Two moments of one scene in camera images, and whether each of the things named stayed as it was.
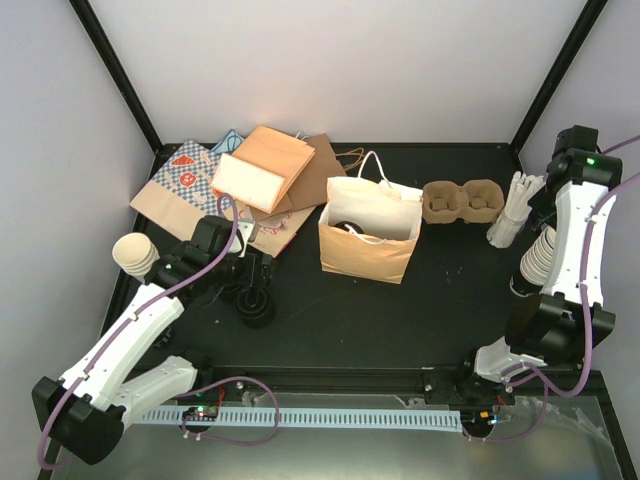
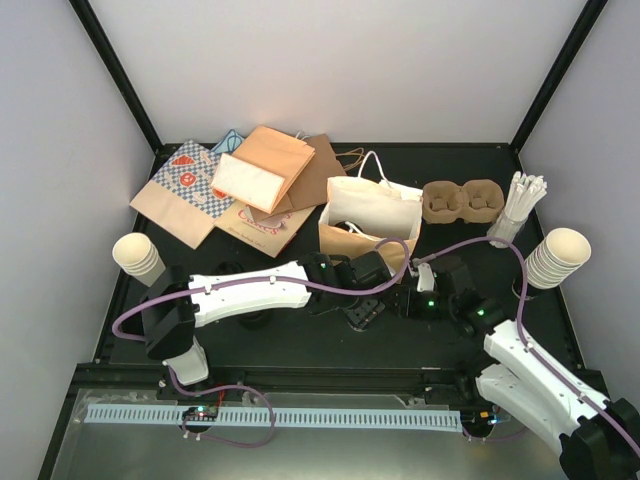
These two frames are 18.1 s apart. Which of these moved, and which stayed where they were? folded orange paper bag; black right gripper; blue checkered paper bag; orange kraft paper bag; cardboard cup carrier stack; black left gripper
Moved: black left gripper; black right gripper
Stayed: folded orange paper bag; cardboard cup carrier stack; orange kraft paper bag; blue checkered paper bag
